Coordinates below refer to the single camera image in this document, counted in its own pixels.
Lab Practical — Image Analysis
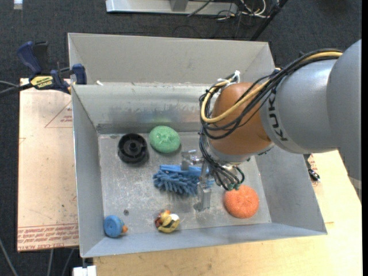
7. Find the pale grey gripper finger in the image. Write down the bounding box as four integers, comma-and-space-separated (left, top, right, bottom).
180, 149, 200, 171
193, 183, 213, 213

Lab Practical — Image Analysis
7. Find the blue noodle duster brush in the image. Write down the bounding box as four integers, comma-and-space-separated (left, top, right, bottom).
152, 164, 216, 197

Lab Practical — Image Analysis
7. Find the green round scrubber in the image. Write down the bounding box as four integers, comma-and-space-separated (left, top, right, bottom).
148, 125, 182, 155

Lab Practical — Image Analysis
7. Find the orange round scrubber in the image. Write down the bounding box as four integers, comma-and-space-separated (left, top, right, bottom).
223, 184, 260, 220

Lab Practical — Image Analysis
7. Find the yellow rubber duck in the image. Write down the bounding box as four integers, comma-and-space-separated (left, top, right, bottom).
154, 209, 182, 234

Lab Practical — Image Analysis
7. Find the black plastic spool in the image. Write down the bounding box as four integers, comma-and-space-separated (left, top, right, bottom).
117, 132, 151, 165

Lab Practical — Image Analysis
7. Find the blue toy duck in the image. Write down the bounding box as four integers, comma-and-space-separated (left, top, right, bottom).
103, 214, 129, 239

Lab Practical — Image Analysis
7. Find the grey metal bin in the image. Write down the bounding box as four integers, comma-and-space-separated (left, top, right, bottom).
67, 32, 328, 259

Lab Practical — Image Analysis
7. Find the brown cardboard board, red print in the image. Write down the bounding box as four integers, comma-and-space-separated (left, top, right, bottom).
16, 78, 81, 253

